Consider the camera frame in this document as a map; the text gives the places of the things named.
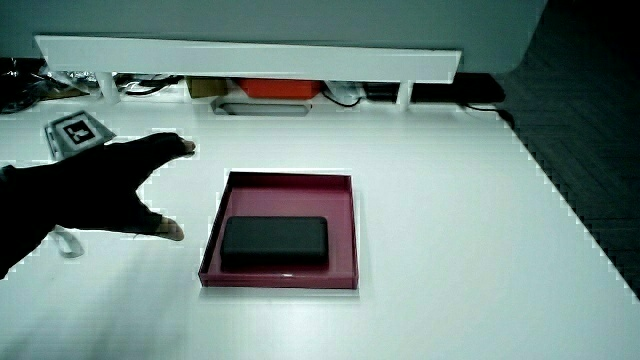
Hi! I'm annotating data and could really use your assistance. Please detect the person's left hand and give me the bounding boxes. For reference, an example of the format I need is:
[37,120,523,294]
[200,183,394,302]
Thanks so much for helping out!
[29,110,197,243]

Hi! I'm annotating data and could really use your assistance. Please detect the black battery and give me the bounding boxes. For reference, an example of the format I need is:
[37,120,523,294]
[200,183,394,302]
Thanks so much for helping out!
[219,215,330,267]

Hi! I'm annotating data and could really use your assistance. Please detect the pink square plate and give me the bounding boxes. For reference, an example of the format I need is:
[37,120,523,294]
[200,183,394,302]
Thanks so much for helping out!
[198,170,360,291]

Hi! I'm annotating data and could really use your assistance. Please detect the crumpled plastic bag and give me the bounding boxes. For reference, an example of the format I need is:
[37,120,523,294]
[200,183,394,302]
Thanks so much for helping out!
[0,57,101,114]

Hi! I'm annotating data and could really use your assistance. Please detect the brown cardboard box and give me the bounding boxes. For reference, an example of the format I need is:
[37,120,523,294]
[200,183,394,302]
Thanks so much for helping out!
[185,76,229,99]

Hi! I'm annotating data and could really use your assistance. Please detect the grey oval tray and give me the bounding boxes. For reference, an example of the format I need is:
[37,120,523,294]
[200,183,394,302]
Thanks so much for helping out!
[210,97,313,118]

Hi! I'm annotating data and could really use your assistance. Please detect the white desk shelf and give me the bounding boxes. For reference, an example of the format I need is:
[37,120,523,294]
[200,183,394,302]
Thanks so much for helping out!
[33,33,463,106]

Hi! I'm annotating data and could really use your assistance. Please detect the orange box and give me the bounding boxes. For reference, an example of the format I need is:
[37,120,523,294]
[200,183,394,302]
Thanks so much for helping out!
[236,78,324,100]

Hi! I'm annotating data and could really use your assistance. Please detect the white plastic bag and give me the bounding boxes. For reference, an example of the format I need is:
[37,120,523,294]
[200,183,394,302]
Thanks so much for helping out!
[322,79,367,107]

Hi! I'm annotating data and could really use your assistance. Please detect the black power strip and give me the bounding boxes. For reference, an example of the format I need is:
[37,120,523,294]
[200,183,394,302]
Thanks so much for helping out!
[363,72,507,105]

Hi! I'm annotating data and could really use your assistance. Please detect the white strap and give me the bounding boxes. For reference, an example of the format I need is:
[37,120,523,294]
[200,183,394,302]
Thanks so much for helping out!
[49,225,85,259]

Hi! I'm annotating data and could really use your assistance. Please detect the black cable bundle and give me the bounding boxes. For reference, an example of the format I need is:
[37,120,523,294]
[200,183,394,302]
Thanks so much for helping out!
[115,73,185,97]

